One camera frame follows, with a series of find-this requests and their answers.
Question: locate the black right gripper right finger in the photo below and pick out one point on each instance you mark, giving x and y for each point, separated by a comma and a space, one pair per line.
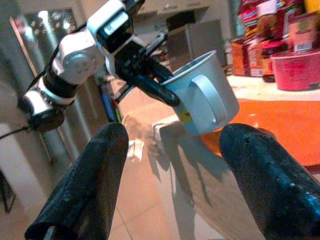
270, 185

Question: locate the white kitchen cabinet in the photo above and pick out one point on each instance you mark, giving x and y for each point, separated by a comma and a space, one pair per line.
200, 42

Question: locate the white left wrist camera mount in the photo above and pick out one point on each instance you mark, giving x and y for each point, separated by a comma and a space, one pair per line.
80, 60

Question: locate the dark jar with red lid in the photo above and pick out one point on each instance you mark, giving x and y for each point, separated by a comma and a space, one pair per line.
270, 60

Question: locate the brown jar with white lid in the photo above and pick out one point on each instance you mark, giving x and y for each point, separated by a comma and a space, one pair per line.
267, 22

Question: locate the white paper scrap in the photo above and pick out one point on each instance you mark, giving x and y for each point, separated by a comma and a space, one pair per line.
135, 150

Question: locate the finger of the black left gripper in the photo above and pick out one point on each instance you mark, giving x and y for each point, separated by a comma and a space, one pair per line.
160, 92
162, 72

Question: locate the steel refrigerator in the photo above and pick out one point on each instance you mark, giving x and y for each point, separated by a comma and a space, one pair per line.
37, 32

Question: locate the orange table cover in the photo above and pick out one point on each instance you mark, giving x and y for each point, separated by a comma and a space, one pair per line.
280, 125

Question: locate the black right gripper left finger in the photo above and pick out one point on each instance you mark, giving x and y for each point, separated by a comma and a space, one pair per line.
85, 180

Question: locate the pink plastic basin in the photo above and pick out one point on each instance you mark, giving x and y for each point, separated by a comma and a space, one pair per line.
297, 72

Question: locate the orange food package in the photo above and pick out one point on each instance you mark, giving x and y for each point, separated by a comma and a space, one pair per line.
246, 60

